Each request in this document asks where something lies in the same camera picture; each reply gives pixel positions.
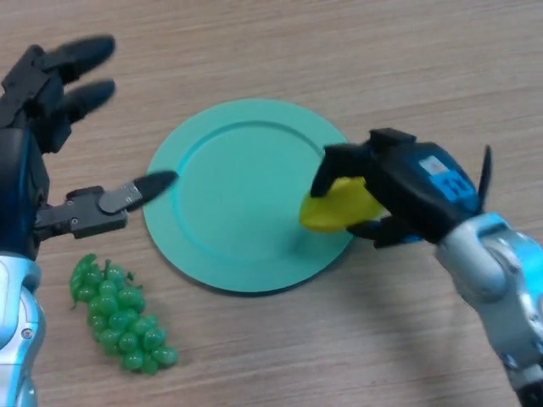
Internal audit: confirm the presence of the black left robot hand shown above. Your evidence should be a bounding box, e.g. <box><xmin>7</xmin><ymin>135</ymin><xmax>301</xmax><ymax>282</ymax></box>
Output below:
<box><xmin>0</xmin><ymin>34</ymin><xmax>178</xmax><ymax>260</ymax></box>

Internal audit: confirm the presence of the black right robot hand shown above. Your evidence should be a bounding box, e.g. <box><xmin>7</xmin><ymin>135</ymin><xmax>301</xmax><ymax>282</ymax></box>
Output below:
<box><xmin>309</xmin><ymin>128</ymin><xmax>484</xmax><ymax>250</ymax></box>

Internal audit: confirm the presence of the yellow starfruit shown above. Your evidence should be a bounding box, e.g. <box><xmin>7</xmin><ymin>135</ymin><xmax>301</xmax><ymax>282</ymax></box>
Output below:
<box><xmin>299</xmin><ymin>176</ymin><xmax>383</xmax><ymax>233</ymax></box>

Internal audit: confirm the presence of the green round plate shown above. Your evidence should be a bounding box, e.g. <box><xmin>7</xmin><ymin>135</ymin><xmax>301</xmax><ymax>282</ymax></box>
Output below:
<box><xmin>143</xmin><ymin>98</ymin><xmax>355</xmax><ymax>297</ymax></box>

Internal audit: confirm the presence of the green plastic grape bunch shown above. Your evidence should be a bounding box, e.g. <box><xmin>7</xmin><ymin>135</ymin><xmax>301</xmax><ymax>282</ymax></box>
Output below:
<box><xmin>69</xmin><ymin>253</ymin><xmax>179</xmax><ymax>376</ymax></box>

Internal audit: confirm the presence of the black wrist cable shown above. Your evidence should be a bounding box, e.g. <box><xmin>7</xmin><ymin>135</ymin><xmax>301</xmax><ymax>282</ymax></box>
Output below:
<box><xmin>474</xmin><ymin>144</ymin><xmax>495</xmax><ymax>214</ymax></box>

